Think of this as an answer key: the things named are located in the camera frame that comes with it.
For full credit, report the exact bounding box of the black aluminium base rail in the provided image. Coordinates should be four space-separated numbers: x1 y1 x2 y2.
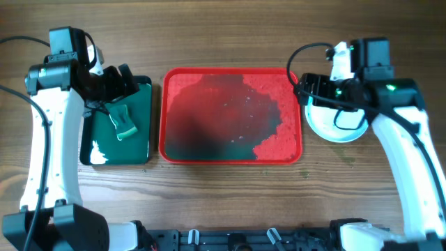
132 220 391 251

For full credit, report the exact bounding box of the light blue plate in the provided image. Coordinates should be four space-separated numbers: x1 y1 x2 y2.
305 98 369 143

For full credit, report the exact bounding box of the dark green rectangular tray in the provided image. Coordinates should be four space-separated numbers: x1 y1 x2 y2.
79 75 153 165

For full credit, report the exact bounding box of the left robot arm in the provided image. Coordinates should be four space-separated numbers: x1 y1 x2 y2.
2 26 150 250

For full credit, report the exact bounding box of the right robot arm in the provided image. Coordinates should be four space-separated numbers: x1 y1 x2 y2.
289 38 445 250

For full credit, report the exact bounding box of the green sponge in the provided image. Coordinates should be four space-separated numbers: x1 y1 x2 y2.
109 105 138 141

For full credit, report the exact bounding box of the red plastic tray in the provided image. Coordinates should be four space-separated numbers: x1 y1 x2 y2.
159 68 303 165

